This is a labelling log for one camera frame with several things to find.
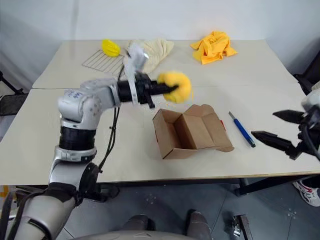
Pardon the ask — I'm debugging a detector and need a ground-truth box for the brown cardboard box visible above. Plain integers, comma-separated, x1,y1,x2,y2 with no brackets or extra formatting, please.
152,103,235,160

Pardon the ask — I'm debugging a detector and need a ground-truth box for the yellow plush toy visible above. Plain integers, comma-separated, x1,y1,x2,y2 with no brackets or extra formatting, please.
156,70,193,105

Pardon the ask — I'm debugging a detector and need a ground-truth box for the white red sneaker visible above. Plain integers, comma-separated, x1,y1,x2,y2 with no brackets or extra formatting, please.
292,179,320,207

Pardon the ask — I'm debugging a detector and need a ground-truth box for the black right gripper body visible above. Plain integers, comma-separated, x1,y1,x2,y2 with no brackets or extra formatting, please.
287,109,320,161

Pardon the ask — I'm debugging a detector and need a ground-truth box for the grey robot torso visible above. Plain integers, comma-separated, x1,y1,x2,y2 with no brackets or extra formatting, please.
71,229,187,240

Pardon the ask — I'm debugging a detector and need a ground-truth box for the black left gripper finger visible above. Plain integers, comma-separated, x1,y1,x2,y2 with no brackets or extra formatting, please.
158,89,176,98
156,83,180,91

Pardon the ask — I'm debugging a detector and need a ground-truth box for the silver metal clamp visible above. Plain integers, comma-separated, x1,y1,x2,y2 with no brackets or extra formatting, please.
231,214,251,238

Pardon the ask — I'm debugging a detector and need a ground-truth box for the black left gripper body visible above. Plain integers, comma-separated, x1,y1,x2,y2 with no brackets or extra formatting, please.
136,71,163,110

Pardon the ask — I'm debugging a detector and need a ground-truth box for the metal wire rack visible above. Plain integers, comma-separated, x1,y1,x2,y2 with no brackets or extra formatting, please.
81,48,126,76

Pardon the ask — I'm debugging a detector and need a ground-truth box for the yellow ribbed plastic object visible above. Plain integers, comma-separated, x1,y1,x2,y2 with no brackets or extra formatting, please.
101,38,122,58

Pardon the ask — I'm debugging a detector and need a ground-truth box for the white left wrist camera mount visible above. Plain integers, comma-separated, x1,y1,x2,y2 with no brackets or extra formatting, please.
123,42,150,106

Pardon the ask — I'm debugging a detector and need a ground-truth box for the black chair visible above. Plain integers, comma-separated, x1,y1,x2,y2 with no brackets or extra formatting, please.
292,37,320,96

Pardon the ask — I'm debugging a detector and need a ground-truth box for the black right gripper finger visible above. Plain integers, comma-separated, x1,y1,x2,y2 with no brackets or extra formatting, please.
272,108,305,124
250,130,294,154

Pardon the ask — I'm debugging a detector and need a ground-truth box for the black table leg bar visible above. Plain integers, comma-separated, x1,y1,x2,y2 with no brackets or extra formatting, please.
234,174,320,196

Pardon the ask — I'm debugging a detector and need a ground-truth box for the cream knitted cloth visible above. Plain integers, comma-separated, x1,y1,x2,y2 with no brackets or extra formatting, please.
124,37,175,74

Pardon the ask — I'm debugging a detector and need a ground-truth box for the yellow crumpled cloth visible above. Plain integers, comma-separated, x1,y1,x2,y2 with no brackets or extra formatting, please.
189,30,238,66

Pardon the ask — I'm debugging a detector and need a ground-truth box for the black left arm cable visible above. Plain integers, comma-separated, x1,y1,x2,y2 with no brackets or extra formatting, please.
96,63,126,174

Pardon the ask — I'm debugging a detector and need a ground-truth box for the blue utility knife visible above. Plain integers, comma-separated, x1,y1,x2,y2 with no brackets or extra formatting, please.
227,111,257,148

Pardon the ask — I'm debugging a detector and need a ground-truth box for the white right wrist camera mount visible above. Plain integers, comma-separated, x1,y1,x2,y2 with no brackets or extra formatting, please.
300,89,320,113

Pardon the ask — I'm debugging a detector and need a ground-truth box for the black stand base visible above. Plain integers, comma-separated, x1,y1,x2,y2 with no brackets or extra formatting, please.
0,71,29,116

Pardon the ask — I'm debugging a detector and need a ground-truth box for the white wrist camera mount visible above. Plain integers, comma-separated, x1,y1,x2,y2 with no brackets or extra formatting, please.
123,42,150,106
300,89,320,113

